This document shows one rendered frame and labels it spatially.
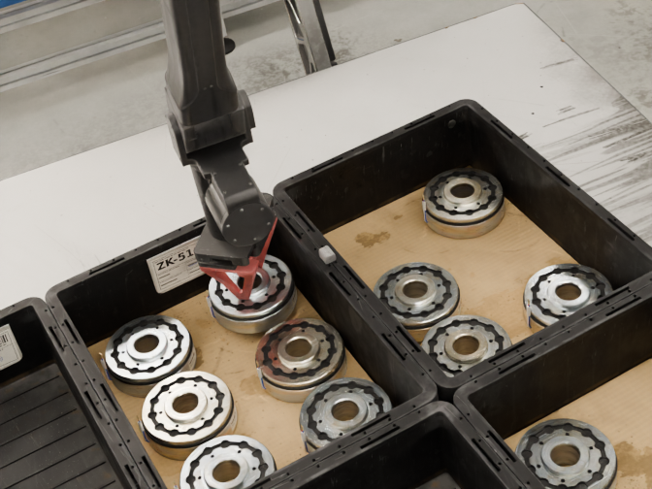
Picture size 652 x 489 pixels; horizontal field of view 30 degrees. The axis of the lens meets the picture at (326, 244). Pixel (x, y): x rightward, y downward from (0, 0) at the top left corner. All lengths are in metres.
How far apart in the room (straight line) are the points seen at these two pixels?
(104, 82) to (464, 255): 2.07
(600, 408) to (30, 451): 0.63
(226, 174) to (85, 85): 2.22
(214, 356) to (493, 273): 0.35
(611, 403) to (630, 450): 0.06
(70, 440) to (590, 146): 0.90
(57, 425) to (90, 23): 2.40
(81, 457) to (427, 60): 0.98
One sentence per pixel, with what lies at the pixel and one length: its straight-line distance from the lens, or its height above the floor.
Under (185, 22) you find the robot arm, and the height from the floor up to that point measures 1.31.
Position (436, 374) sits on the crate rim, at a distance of 1.26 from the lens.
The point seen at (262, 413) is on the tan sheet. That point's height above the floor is 0.83.
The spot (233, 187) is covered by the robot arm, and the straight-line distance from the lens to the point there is 1.24.
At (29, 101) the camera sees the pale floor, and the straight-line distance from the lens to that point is 3.47.
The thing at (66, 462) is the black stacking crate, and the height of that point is 0.83.
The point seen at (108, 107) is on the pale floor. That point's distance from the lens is 3.35.
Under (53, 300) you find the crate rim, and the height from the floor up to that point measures 0.93.
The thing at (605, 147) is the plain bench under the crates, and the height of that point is 0.70.
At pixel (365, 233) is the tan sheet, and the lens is 1.56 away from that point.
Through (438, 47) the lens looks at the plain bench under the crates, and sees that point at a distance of 2.10.
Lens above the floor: 1.89
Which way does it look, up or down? 43 degrees down
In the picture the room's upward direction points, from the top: 10 degrees counter-clockwise
